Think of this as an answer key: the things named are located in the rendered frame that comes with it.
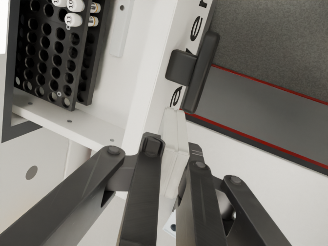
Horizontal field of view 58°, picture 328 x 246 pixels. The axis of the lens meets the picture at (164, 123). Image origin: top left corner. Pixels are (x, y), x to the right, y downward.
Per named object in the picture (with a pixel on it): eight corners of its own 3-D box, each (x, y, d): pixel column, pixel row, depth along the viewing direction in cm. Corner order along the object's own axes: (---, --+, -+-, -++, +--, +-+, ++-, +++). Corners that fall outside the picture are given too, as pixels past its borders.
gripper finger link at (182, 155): (176, 151, 15) (190, 154, 15) (175, 108, 22) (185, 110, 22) (161, 197, 17) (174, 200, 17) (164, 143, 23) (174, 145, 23)
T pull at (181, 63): (222, 33, 25) (218, 33, 24) (195, 113, 28) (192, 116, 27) (183, 21, 26) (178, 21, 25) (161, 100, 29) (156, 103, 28)
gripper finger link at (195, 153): (187, 184, 14) (245, 198, 14) (183, 139, 19) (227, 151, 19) (178, 209, 15) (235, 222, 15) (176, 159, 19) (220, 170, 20)
